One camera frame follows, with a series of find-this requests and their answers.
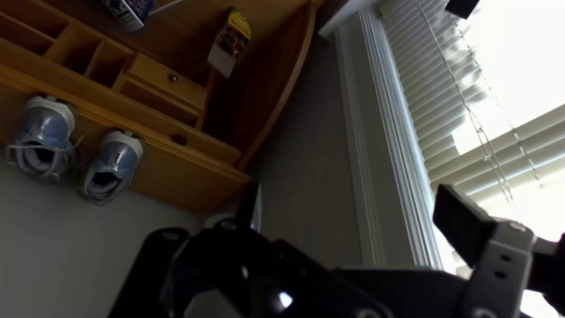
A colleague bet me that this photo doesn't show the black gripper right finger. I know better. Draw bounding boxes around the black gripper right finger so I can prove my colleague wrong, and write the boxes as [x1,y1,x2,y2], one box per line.
[433,184,565,318]

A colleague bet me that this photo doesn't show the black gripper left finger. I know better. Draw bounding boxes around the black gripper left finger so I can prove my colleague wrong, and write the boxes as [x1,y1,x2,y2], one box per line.
[108,185,389,318]

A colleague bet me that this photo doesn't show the white blind cord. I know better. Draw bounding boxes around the white blind cord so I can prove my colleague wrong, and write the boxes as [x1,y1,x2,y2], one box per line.
[413,0,546,205]

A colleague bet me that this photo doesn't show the white window blinds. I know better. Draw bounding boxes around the white window blinds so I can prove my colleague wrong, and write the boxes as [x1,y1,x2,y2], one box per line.
[382,0,565,201]

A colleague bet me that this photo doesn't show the wooden roll-top desk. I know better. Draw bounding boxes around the wooden roll-top desk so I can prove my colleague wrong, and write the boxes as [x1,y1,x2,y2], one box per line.
[0,0,323,214]

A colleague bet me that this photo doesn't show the left blue white sneaker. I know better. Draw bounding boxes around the left blue white sneaker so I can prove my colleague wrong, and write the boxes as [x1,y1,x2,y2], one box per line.
[82,131,143,205]

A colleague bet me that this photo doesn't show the blue white sneaker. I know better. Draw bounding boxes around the blue white sneaker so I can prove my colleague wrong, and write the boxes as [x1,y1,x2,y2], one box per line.
[6,95,76,182]
[82,131,143,205]

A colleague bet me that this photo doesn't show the right blue white sneaker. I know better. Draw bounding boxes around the right blue white sneaker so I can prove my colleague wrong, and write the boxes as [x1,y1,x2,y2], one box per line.
[6,95,76,182]

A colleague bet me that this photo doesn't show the crayola crayon box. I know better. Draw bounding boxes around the crayola crayon box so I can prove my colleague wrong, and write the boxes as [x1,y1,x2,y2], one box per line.
[207,7,253,78]

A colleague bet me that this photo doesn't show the purple book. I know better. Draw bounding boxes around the purple book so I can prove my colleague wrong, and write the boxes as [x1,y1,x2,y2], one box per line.
[99,0,182,32]

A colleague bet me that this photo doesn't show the white window frame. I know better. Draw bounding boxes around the white window frame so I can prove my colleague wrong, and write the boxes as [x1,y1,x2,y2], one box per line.
[320,0,442,268]

